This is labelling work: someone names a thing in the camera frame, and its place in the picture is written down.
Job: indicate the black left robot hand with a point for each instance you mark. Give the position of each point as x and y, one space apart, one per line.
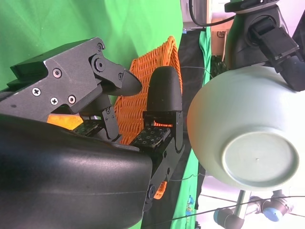
293 74

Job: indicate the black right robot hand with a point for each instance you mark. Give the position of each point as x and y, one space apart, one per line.
71 179

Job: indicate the grey bowl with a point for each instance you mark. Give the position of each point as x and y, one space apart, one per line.
226 107

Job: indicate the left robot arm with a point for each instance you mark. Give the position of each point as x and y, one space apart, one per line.
240 43

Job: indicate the grey blue industrial robot arm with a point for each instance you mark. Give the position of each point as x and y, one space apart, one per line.
274 210

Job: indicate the orange wicker basket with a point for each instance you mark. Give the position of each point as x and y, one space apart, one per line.
145 64

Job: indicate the brown cardboard box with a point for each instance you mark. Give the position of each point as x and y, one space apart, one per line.
218 43

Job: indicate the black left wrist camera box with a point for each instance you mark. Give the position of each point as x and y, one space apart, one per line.
274 38

